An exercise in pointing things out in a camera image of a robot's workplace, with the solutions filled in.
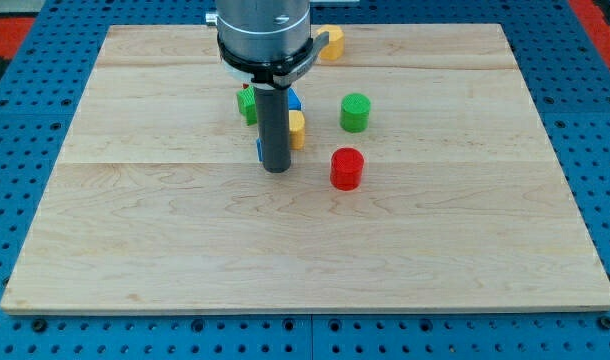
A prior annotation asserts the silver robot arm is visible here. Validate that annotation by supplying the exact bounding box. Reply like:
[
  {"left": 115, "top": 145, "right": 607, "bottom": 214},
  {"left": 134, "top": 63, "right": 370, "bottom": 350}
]
[{"left": 215, "top": 0, "right": 314, "bottom": 90}]

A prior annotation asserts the red cylinder block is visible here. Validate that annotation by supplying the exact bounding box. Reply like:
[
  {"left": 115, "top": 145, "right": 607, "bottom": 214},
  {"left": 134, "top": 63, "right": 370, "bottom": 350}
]
[{"left": 330, "top": 147, "right": 365, "bottom": 191}]

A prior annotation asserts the small blue block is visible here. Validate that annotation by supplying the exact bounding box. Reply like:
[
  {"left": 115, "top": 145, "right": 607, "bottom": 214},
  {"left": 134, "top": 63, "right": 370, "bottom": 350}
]
[{"left": 256, "top": 138, "right": 263, "bottom": 163}]

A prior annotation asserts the yellow wooden block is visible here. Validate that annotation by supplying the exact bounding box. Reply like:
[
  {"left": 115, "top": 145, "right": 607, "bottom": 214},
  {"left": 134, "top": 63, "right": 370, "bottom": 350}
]
[{"left": 289, "top": 110, "right": 306, "bottom": 150}]

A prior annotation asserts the blue wooden block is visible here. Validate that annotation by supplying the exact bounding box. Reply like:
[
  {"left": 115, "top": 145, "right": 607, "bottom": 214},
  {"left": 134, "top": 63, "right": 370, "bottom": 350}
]
[{"left": 288, "top": 88, "right": 302, "bottom": 111}]

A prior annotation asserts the green cylinder block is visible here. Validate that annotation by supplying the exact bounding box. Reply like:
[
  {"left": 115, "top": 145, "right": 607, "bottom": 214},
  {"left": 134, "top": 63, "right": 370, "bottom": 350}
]
[{"left": 340, "top": 93, "right": 371, "bottom": 133}]

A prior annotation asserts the green wooden block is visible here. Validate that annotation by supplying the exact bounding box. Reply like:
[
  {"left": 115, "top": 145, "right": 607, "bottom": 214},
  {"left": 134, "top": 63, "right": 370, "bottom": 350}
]
[{"left": 236, "top": 86, "right": 257, "bottom": 126}]

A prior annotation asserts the light wooden board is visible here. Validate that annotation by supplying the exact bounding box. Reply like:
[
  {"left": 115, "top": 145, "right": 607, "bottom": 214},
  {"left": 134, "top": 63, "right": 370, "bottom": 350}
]
[{"left": 0, "top": 24, "right": 610, "bottom": 315}]

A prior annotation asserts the yellow hexagon block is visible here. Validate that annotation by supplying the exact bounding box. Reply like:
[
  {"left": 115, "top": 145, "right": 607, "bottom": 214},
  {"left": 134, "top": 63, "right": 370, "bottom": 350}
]
[{"left": 316, "top": 24, "right": 345, "bottom": 61}]

